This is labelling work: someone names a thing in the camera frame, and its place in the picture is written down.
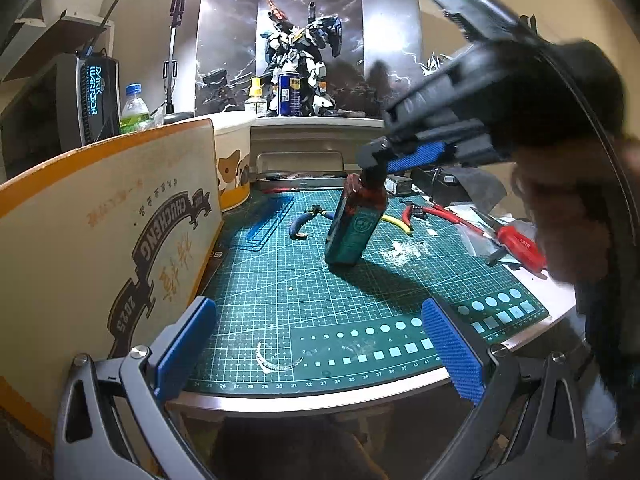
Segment clear bottle with yellow cap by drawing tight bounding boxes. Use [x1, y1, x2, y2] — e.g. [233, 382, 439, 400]
[244, 76, 268, 116]

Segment teal bottle with red cap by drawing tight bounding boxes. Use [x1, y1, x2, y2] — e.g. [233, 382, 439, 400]
[324, 172, 390, 267]

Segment black computer tower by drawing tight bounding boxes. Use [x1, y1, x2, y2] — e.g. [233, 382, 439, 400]
[55, 52, 122, 153]

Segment clear blue stencil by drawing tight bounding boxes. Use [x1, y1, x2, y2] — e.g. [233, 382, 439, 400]
[240, 195, 296, 251]

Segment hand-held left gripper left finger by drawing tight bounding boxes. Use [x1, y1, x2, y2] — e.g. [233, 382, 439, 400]
[52, 296, 218, 480]

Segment robot model figure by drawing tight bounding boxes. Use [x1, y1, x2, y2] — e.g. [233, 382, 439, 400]
[257, 0, 346, 117]

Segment red-handled cutter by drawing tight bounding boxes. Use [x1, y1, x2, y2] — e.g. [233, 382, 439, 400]
[401, 201, 493, 233]

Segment blue spray can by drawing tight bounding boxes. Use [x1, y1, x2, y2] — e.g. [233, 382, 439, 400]
[277, 71, 302, 117]

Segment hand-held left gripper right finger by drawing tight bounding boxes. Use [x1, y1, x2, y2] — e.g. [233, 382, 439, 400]
[421, 298, 588, 480]

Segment brown cardboard box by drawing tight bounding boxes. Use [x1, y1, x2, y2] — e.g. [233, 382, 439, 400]
[0, 116, 225, 448]

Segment person's right hand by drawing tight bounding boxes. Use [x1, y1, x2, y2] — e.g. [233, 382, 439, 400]
[512, 145, 581, 283]

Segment green cutting mat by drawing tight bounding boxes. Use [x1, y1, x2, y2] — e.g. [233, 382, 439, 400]
[182, 187, 551, 393]

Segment yellow-handled cutter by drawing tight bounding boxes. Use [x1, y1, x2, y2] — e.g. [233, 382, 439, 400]
[381, 212, 415, 237]

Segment green drink bottle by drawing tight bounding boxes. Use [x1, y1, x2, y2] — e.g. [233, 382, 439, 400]
[120, 82, 153, 136]

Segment dark lightning backdrop poster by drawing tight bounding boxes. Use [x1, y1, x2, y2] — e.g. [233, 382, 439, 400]
[194, 0, 422, 116]

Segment white round tub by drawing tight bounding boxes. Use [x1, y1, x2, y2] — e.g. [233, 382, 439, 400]
[212, 122, 252, 213]

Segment blue-handled pliers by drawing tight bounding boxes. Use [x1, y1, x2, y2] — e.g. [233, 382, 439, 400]
[287, 205, 336, 241]

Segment black cloth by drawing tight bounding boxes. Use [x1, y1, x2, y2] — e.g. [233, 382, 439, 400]
[412, 162, 508, 211]

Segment small black box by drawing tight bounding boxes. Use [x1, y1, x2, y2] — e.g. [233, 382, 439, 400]
[385, 174, 413, 197]

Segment metal tin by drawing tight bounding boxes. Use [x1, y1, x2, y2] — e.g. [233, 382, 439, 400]
[255, 151, 347, 191]

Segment white display riser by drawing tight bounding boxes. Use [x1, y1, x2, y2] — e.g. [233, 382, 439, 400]
[250, 112, 388, 181]

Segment red-handled screwdriver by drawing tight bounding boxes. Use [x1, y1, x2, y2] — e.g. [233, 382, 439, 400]
[487, 224, 548, 273]

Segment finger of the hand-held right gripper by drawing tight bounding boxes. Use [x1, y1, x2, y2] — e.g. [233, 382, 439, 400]
[357, 136, 453, 178]

